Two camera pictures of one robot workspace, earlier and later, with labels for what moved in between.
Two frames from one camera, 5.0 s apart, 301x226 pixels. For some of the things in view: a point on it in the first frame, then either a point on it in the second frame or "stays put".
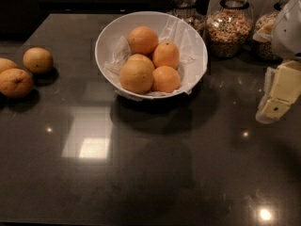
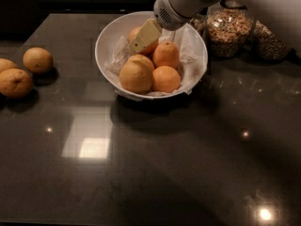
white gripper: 288,34 → 168,15
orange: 16,83 stays put
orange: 142,40 stays put
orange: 38,60 stays put
